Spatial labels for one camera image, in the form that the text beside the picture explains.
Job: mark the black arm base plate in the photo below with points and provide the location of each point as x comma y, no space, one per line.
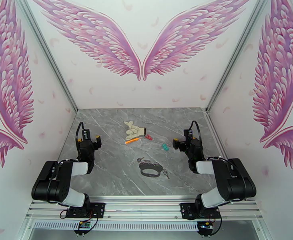
186,210
99,209

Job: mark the white work glove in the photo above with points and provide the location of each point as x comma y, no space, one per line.
134,128

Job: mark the teal binder clip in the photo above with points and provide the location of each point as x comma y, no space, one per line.
164,147

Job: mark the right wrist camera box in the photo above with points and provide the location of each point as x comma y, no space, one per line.
188,135

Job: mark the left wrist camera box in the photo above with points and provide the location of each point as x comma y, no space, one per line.
86,135

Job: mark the black keyring plate with rings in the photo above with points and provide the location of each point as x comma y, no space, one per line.
150,175

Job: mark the orange pen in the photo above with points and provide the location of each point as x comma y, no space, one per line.
132,140

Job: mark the aluminium mounting rail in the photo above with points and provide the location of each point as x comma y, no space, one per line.
141,209

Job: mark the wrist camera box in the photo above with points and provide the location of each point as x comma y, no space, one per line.
188,135
86,135

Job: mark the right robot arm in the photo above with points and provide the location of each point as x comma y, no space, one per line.
231,181

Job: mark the dark grey front panel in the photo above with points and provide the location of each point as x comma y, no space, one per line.
141,235

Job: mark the red clothespin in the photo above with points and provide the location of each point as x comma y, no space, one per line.
149,137

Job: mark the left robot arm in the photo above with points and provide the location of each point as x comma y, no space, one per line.
51,181

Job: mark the small green circuit board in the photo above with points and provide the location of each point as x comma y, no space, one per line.
205,224
84,224

